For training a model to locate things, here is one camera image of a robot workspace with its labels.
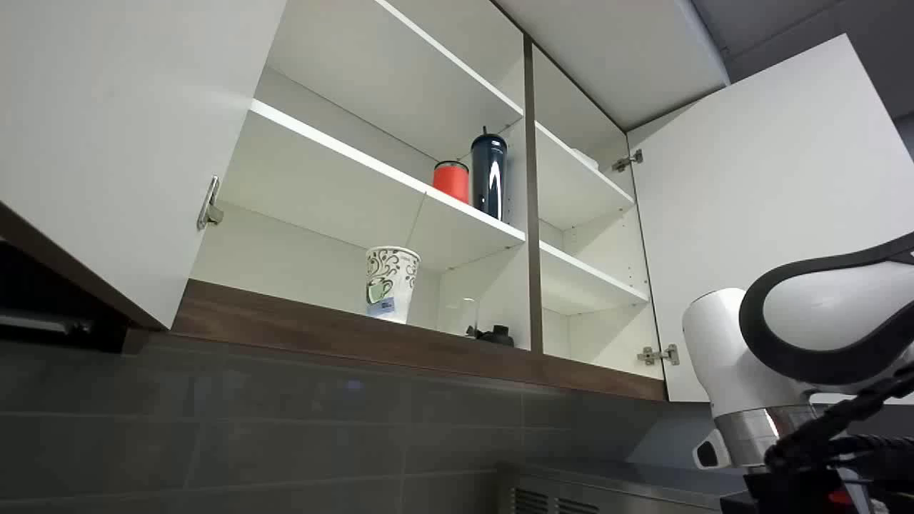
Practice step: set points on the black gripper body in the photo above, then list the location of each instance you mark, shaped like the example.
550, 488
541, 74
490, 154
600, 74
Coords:
808, 487

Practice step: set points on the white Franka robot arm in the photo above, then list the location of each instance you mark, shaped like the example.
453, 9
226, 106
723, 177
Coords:
723, 333

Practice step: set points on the red cup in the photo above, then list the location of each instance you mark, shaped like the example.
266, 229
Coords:
453, 181

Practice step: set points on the black box device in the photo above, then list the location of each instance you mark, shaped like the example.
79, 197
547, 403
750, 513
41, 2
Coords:
734, 504

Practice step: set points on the metal door hinge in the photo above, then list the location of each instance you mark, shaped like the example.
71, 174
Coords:
210, 206
626, 160
658, 354

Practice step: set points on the white cabinet door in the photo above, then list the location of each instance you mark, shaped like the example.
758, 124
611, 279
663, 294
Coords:
760, 190
96, 144

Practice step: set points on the small black object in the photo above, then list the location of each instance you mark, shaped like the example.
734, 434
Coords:
490, 336

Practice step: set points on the dark blue tumbler bottle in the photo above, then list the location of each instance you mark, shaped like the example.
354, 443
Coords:
490, 174

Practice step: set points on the white wall cabinet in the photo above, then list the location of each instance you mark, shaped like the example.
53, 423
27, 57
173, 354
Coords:
316, 181

